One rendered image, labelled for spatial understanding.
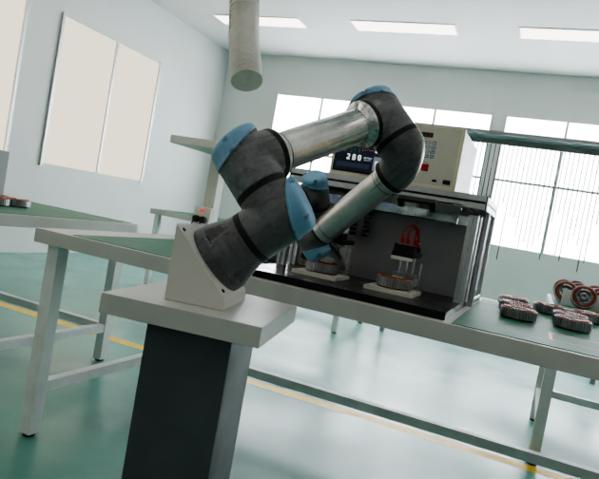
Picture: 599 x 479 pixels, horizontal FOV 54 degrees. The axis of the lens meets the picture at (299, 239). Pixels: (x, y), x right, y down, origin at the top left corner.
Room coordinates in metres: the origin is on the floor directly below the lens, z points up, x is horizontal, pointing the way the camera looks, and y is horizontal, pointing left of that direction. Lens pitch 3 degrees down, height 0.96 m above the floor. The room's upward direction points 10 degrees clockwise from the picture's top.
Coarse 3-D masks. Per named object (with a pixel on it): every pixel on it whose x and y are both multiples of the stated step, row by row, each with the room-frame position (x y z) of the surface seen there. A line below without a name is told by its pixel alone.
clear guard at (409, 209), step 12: (384, 204) 1.70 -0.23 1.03; (396, 204) 1.69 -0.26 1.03; (408, 204) 1.69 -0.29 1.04; (420, 204) 1.68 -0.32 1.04; (444, 204) 1.66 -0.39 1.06; (456, 204) 1.66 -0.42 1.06; (408, 216) 1.66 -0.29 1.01; (420, 216) 1.64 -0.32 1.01; (432, 216) 1.64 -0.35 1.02; (444, 216) 1.63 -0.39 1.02; (456, 216) 1.62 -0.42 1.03
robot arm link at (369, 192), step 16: (416, 128) 1.43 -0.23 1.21; (400, 144) 1.41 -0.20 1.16; (416, 144) 1.42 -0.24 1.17; (384, 160) 1.44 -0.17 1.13; (400, 160) 1.42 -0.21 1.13; (416, 160) 1.43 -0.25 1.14; (368, 176) 1.51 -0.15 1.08; (384, 176) 1.45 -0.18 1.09; (400, 176) 1.44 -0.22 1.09; (352, 192) 1.54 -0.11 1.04; (368, 192) 1.50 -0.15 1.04; (384, 192) 1.48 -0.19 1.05; (336, 208) 1.57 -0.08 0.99; (352, 208) 1.53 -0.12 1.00; (368, 208) 1.53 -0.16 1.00; (320, 224) 1.60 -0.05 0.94; (336, 224) 1.58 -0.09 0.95; (352, 224) 1.58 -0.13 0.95; (304, 240) 1.64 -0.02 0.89; (320, 240) 1.62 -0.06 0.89; (320, 256) 1.64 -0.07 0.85
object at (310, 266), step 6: (306, 264) 1.88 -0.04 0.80; (312, 264) 1.86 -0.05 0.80; (318, 264) 1.85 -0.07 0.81; (324, 264) 1.85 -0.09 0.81; (330, 264) 1.86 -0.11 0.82; (336, 264) 1.87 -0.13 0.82; (312, 270) 1.86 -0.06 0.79; (318, 270) 1.85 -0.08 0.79; (324, 270) 1.85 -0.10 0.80; (330, 270) 1.85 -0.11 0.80; (336, 270) 1.87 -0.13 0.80
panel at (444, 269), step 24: (336, 192) 2.17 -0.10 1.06; (384, 216) 2.09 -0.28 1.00; (480, 216) 1.97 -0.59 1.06; (360, 240) 2.12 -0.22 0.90; (384, 240) 2.09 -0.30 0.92; (432, 240) 2.03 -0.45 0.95; (456, 240) 1.99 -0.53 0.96; (480, 240) 1.97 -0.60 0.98; (360, 264) 2.11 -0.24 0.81; (384, 264) 2.08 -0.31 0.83; (432, 264) 2.02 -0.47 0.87; (456, 264) 1.99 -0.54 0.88; (432, 288) 2.01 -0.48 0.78
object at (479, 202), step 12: (300, 168) 2.07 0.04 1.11; (300, 180) 2.06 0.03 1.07; (336, 180) 2.01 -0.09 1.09; (348, 180) 2.00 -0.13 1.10; (360, 180) 1.98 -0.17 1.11; (408, 192) 1.92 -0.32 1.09; (420, 192) 1.90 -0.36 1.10; (432, 192) 1.89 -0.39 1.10; (444, 192) 1.87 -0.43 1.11; (456, 192) 1.86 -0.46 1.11; (468, 204) 1.84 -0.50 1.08; (480, 204) 1.83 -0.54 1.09; (492, 204) 1.98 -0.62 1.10; (492, 216) 2.09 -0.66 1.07
